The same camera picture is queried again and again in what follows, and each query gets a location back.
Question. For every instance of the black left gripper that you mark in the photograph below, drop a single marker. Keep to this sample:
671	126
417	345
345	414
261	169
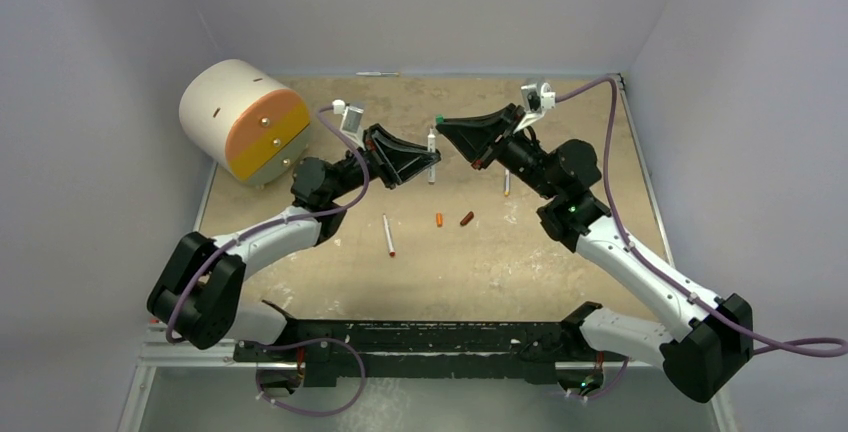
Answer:
382	167

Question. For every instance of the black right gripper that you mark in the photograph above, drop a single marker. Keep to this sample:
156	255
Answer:
501	135

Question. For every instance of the white pen grey tip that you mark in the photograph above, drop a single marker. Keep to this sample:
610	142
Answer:
431	147

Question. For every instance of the white pen orange tip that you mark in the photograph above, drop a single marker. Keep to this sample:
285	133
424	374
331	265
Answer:
377	74

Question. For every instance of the white pen red tip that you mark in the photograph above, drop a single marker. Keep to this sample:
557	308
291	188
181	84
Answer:
388	236

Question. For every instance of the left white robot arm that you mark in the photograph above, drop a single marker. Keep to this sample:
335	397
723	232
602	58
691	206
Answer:
197	295

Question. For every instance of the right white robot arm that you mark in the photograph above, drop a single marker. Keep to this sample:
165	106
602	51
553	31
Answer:
695	339

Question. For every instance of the brown pen cap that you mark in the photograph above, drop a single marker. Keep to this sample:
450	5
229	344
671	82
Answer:
467	218

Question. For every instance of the round cream drawer cabinet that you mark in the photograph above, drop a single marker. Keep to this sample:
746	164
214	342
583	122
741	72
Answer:
221	111

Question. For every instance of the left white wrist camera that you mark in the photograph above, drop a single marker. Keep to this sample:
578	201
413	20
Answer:
351	121

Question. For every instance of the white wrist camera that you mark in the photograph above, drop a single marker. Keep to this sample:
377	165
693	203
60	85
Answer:
351	121
538	98

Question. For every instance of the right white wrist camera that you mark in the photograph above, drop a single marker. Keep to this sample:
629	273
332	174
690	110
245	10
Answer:
538	98

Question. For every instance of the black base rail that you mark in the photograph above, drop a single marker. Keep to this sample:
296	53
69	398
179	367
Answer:
538	353

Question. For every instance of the aluminium frame rail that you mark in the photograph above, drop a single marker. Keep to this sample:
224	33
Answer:
182	388

